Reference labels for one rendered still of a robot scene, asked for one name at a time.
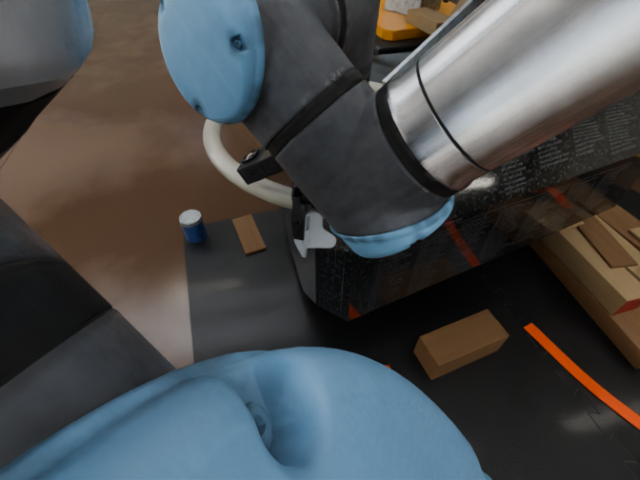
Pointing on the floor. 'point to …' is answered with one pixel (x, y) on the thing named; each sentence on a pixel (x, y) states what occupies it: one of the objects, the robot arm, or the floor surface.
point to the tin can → (192, 226)
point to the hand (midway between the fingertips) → (305, 237)
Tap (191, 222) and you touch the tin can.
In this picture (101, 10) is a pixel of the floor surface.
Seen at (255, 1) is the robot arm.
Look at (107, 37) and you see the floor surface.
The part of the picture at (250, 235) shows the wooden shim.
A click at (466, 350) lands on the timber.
